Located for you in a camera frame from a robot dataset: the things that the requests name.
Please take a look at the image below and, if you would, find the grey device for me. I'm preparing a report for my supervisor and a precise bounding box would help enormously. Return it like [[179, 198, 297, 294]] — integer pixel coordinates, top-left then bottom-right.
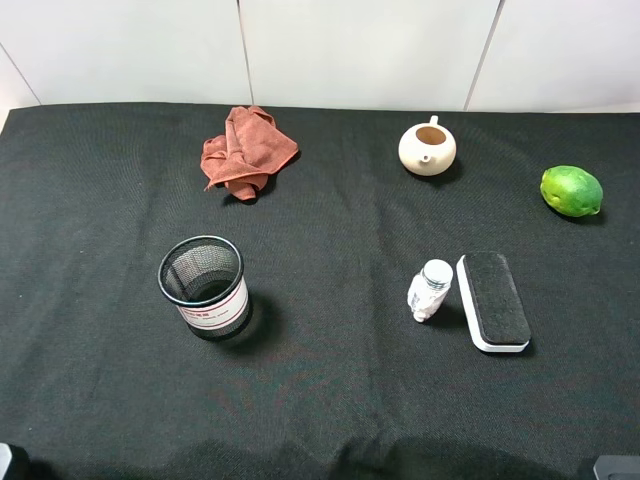
[[0, 443, 14, 480], [593, 455, 640, 480]]

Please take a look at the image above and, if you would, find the cream ceramic teapot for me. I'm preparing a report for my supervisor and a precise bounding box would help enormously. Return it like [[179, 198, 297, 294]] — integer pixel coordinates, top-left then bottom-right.
[[398, 115, 457, 177]]

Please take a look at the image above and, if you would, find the grey device bottom right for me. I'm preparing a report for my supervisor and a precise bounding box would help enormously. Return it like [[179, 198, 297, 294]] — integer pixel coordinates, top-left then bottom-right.
[[593, 455, 640, 480]]

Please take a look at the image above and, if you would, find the black and white eraser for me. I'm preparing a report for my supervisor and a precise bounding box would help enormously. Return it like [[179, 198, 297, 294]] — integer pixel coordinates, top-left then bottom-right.
[[456, 252, 531, 354]]

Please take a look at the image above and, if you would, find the green lime fruit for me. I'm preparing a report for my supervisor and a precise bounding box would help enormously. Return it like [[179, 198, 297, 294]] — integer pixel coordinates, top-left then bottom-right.
[[540, 165, 604, 218]]

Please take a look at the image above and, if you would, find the grey device bottom left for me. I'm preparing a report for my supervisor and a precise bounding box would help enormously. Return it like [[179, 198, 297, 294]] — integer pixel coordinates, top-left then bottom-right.
[[0, 443, 14, 480]]

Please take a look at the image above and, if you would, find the small white pill bottle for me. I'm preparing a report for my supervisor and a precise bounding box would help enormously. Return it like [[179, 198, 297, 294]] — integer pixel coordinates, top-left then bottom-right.
[[407, 259, 453, 323]]

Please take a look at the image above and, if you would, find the black fabric table cover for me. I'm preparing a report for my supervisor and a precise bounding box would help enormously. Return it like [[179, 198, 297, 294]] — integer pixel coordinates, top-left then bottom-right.
[[1, 104, 639, 479]]

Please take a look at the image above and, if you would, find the black mesh pen holder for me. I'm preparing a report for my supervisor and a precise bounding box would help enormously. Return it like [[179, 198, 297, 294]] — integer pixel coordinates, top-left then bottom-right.
[[157, 235, 252, 341]]

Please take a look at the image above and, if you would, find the crumpled rust-red cloth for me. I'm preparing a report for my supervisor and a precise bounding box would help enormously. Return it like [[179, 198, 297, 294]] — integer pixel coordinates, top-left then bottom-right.
[[200, 106, 299, 201]]

